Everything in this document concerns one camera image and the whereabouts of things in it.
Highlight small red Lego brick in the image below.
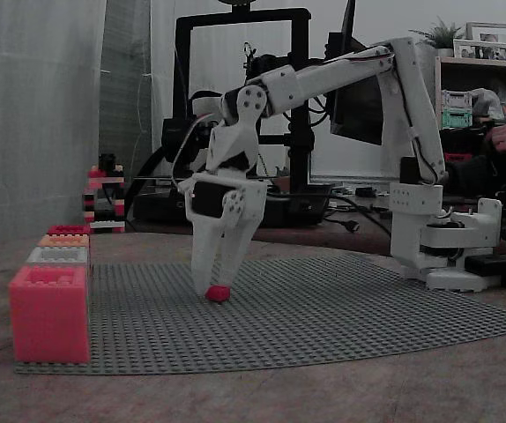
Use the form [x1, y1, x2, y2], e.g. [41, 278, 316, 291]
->
[205, 285, 232, 303]

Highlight multicolour Lego tower stand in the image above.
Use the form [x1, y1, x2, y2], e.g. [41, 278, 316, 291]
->
[83, 163, 127, 234]

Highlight red lego block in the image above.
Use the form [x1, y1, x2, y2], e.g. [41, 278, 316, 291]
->
[48, 224, 92, 237]

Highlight large pink lego block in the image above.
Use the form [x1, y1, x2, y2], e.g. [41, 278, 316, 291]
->
[8, 265, 92, 365]

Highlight dark sleeved forearm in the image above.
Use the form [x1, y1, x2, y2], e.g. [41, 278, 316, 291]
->
[444, 150, 506, 196]

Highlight wooden shelf unit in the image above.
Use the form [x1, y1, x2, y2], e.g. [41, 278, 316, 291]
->
[433, 56, 506, 197]

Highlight grey Lego baseplate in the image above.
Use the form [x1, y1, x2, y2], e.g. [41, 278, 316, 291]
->
[13, 251, 506, 376]

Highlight orange lego block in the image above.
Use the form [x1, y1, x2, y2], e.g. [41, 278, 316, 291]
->
[36, 234, 91, 249]

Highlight green plastic crate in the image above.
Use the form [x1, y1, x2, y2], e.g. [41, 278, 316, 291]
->
[440, 89, 475, 130]

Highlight small white picture frame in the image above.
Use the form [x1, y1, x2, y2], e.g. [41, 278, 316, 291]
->
[452, 38, 506, 63]

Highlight small green potted plant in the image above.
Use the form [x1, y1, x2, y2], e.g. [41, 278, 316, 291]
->
[408, 16, 466, 58]

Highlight white sheer curtain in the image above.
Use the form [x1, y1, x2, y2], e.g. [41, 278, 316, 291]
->
[0, 0, 107, 249]

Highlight black Creality 3D printer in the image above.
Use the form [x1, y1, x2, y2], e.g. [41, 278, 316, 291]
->
[131, 0, 338, 229]

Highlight large white picture frame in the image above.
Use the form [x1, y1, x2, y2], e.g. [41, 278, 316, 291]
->
[465, 21, 506, 63]

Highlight black cable with plug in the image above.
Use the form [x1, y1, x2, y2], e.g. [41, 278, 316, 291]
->
[323, 193, 395, 235]

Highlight black computer monitor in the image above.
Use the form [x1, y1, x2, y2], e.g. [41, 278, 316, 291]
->
[325, 0, 391, 146]

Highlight white lego block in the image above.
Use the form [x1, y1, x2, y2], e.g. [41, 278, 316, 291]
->
[26, 245, 91, 269]

